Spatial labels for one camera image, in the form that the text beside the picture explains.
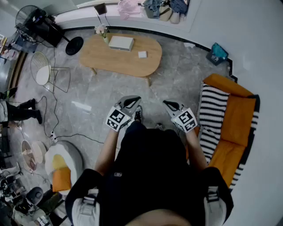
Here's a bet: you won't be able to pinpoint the white yellow egg-shaped cushion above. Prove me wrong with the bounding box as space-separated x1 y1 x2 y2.
45 144 71 175

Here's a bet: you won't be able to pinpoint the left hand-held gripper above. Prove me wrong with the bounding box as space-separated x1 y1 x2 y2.
106 95 142 132

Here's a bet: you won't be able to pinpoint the black rounded device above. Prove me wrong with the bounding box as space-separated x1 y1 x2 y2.
26 187 44 206

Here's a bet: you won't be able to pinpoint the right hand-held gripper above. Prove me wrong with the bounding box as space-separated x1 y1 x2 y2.
163 100 198 133

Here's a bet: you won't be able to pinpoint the pink flowers in green vase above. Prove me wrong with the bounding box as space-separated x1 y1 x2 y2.
94 23 110 45

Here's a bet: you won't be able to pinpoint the black power cable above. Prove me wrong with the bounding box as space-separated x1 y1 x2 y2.
56 133 104 144
35 47 59 137

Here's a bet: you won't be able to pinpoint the round wooden side table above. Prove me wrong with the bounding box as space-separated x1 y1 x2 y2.
21 139 37 173

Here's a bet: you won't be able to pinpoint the person's left sneaker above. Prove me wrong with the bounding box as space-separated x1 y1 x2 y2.
134 105 143 123

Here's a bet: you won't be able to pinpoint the dark brown square panel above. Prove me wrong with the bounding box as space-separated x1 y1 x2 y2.
94 3 108 15

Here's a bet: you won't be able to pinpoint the black standing fan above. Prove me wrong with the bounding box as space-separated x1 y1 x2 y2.
15 5 84 56

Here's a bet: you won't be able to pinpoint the black white striped blanket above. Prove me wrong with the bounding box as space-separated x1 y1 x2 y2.
199 83 230 164

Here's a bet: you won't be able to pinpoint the beige canvas tote bag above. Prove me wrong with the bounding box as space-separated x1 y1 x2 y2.
159 5 173 22

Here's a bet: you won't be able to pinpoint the person's right forearm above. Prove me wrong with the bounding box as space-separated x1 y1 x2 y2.
184 130 210 173

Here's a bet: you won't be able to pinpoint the grey shoulder strap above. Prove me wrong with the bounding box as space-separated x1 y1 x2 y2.
72 189 100 226
203 186 227 226

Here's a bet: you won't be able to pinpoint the gold wire chair white seat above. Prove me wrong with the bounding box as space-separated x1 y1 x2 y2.
30 52 71 94

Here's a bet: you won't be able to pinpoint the large white flat box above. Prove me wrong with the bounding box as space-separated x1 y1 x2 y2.
108 35 135 53

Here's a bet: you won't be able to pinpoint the oval wooden coffee table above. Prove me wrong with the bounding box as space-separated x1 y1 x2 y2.
79 33 163 87

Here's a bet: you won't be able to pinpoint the pink cloth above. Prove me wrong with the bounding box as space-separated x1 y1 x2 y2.
117 0 142 20

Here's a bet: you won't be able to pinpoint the grey round floor pouf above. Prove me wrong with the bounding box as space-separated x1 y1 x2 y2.
45 141 84 196

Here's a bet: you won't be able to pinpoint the orange square cushion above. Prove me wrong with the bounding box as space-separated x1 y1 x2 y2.
52 167 72 192

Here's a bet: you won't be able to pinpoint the person's left forearm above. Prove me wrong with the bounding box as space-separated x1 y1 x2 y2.
94 128 120 176

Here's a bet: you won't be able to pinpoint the orange floor sofa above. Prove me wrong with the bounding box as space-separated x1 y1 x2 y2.
185 73 260 192

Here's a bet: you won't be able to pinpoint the round beige stool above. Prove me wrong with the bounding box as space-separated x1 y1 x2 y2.
31 141 47 164

